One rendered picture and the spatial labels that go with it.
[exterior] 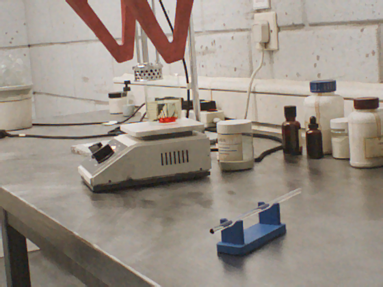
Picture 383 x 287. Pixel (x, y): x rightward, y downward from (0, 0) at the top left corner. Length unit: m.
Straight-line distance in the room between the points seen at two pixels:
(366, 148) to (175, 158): 0.30
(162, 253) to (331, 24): 0.84
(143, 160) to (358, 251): 0.48
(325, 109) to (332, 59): 0.23
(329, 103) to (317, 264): 0.62
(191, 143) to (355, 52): 0.44
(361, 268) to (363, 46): 0.78
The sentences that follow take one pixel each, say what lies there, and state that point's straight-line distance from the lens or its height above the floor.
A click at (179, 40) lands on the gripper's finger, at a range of 0.56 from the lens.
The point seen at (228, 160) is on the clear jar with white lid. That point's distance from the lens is 1.25.
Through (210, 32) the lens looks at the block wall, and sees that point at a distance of 1.97.
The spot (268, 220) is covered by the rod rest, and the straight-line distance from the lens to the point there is 0.88.
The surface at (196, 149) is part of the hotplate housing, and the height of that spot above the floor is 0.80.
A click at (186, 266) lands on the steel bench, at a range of 0.78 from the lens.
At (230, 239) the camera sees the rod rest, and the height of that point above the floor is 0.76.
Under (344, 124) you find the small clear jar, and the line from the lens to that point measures 1.30.
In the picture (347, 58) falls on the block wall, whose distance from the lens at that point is 1.52.
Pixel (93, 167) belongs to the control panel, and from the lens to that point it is 1.20.
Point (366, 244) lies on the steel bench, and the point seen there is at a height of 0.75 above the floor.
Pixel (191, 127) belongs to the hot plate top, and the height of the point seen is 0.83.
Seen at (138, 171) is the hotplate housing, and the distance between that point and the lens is 1.18.
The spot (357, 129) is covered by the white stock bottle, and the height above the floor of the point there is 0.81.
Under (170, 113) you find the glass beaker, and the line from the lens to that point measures 1.23.
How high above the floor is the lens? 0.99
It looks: 7 degrees down
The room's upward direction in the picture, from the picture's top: 5 degrees counter-clockwise
